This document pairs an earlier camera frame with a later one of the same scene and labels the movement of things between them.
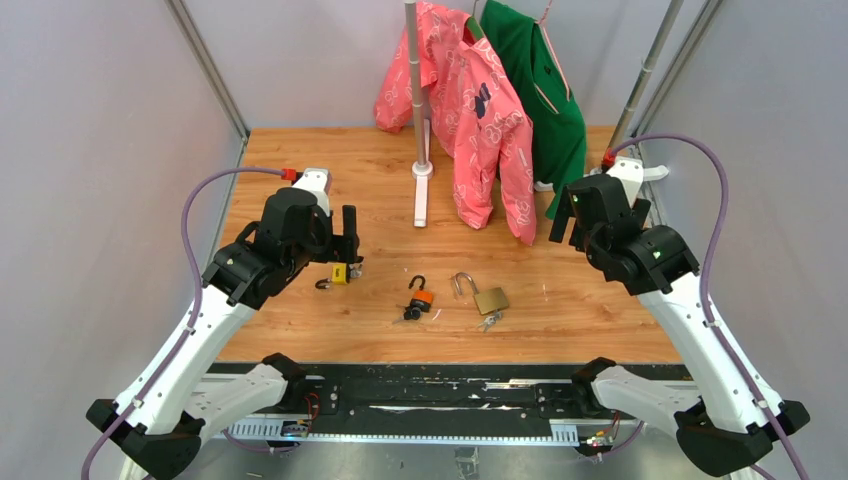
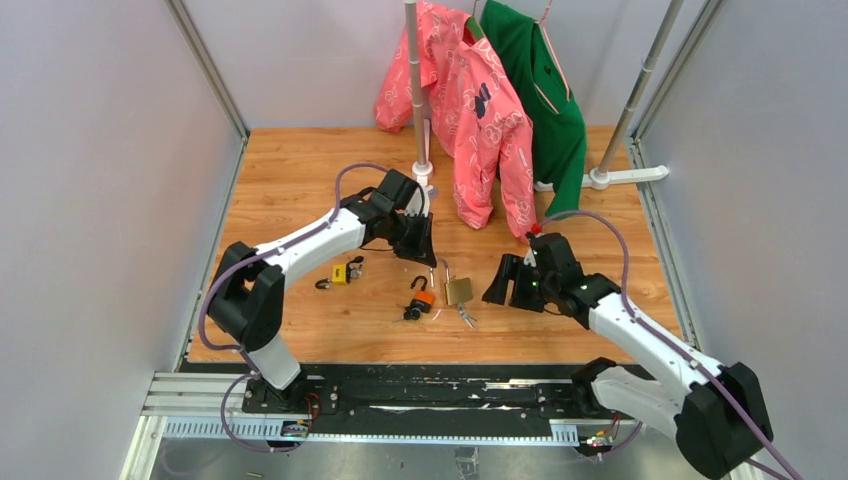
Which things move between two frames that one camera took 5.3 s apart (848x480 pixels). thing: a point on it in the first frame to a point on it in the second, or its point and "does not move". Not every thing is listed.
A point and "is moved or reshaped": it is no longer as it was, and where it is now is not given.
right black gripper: [563, 215] to [512, 267]
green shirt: [522, 49] does not move
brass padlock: [488, 301] is moved or reshaped
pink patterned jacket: [473, 114] does not move
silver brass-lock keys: [490, 320] to [464, 315]
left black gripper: [342, 247] to [422, 249]
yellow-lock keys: [355, 270] does not move
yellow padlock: [339, 276] does not move
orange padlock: [421, 298] does not move
